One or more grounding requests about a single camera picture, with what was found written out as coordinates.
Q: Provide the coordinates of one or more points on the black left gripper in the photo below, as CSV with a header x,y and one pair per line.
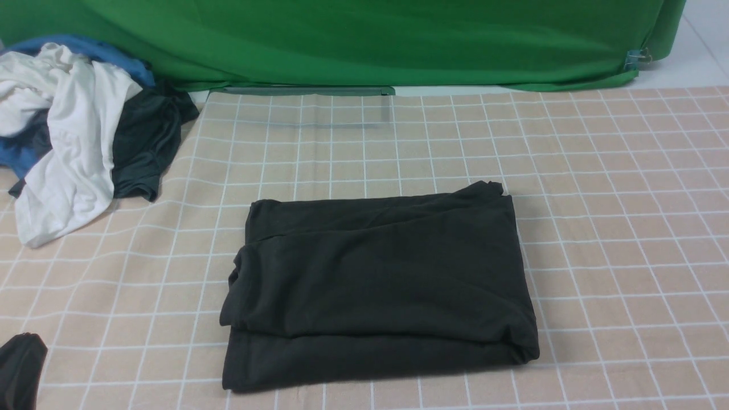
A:
x,y
22,361

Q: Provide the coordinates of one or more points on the green metal bar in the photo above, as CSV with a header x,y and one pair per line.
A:
x,y
286,90

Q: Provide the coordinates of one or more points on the dark gray long-sleeved shirt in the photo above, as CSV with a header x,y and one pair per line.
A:
x,y
355,289

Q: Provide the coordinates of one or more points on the beige checkered tablecloth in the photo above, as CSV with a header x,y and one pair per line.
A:
x,y
621,200

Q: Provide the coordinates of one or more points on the blue binder clip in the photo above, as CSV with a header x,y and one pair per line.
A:
x,y
635,59

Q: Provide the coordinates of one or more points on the dark teal crumpled shirt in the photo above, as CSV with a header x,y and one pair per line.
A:
x,y
147,139

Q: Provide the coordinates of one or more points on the white crumpled shirt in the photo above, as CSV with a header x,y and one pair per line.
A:
x,y
72,184

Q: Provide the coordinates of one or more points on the blue crumpled garment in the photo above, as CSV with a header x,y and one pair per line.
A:
x,y
85,54

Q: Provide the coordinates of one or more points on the green backdrop cloth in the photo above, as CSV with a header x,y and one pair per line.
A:
x,y
538,46

